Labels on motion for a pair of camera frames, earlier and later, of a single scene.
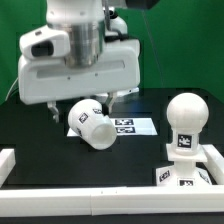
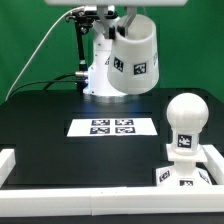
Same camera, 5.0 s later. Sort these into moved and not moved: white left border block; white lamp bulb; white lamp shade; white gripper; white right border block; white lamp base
Moved: white lamp shade; white gripper
Not moved: white lamp bulb; white right border block; white lamp base; white left border block
